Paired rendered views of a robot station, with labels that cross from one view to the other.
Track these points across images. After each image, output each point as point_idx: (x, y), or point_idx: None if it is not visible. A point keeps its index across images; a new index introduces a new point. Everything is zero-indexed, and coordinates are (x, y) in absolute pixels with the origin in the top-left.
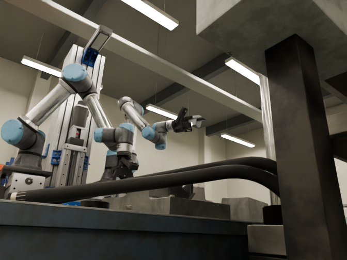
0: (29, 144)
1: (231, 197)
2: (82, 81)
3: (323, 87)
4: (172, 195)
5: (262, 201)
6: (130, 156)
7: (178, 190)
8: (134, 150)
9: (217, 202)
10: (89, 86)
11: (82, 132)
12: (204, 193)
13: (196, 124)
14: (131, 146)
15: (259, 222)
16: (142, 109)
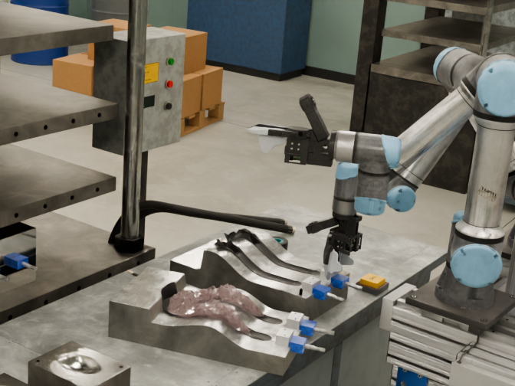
0: (510, 196)
1: (170, 271)
2: (441, 80)
3: (67, 129)
4: (220, 240)
5: (123, 289)
6: (332, 214)
7: (224, 243)
8: (464, 220)
9: (182, 254)
10: (450, 83)
11: None
12: (202, 256)
13: (272, 144)
14: (332, 199)
15: (142, 264)
16: (477, 82)
